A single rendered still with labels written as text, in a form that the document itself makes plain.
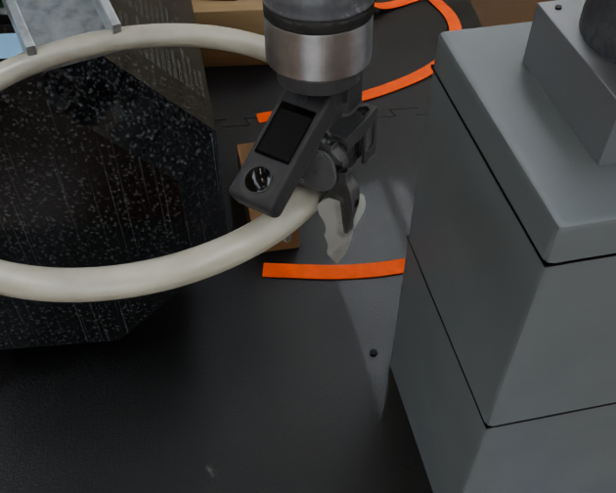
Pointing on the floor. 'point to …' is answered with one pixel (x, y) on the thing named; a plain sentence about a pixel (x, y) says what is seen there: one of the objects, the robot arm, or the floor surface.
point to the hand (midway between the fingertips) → (307, 246)
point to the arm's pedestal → (516, 287)
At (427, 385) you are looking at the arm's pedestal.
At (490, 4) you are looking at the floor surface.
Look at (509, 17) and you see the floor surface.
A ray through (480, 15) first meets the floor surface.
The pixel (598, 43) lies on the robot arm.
